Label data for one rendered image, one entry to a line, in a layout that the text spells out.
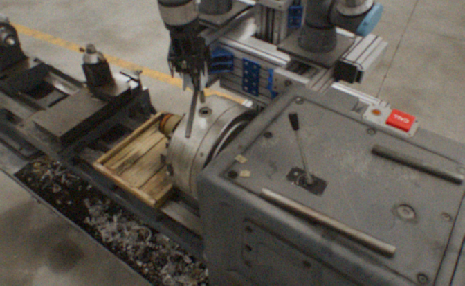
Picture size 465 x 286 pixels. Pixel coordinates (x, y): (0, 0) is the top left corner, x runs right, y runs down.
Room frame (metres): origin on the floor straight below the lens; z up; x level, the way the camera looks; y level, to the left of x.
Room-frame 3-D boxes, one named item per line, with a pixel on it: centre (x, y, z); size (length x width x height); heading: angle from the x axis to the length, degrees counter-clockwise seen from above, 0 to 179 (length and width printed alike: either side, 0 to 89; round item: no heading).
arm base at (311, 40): (1.28, -0.28, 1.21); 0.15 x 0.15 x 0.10
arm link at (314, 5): (1.27, -0.29, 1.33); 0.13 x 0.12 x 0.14; 44
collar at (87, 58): (1.22, 0.56, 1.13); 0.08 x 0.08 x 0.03
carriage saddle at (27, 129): (1.18, 0.65, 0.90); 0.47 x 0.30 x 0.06; 146
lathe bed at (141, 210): (1.15, 0.60, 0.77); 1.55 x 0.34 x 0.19; 56
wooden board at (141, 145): (0.94, 0.30, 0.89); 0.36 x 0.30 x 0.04; 146
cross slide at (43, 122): (1.17, 0.60, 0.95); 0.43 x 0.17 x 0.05; 146
